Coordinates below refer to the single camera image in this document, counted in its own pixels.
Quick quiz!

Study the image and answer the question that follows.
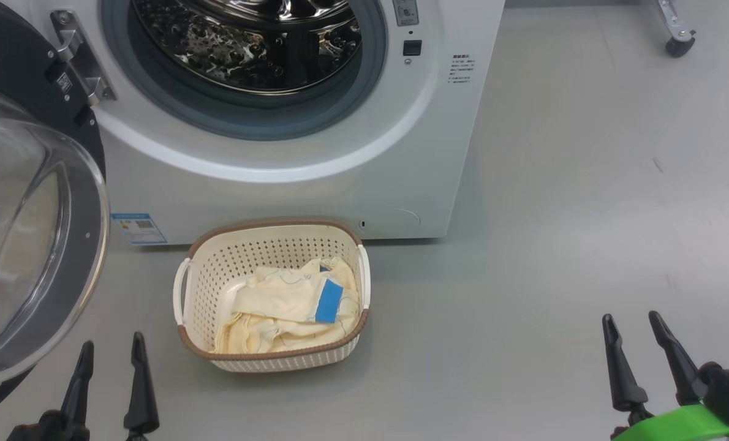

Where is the cream garment with blue patch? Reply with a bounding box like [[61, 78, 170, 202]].
[[233, 276, 345, 324]]

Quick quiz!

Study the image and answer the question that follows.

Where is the white front-load washing machine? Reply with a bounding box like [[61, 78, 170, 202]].
[[0, 0, 506, 246]]

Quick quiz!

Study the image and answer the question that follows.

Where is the cream printed shirt blue collar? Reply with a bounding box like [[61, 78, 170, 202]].
[[214, 257, 361, 355]]

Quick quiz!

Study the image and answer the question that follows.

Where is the stainless steel washer drum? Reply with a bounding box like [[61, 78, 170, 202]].
[[129, 0, 365, 96]]

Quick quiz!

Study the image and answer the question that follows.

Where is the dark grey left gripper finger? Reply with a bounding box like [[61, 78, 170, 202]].
[[124, 332, 160, 437], [60, 341, 95, 431]]

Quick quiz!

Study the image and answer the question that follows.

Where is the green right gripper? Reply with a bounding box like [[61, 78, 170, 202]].
[[602, 311, 729, 441]]

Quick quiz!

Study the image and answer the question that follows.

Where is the cream perforated basket brown rim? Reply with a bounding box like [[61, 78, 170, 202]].
[[173, 219, 371, 373]]

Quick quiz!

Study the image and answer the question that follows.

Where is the washing machine round door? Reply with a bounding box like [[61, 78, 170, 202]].
[[0, 0, 111, 423]]

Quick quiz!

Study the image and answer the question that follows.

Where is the grey frame leg with caster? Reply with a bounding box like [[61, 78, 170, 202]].
[[649, 0, 697, 58]]

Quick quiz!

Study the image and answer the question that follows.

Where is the metal washer door hinge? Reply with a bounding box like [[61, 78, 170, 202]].
[[50, 9, 117, 106]]

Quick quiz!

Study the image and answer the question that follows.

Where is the washer drum opening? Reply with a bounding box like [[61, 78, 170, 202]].
[[100, 0, 388, 141]]

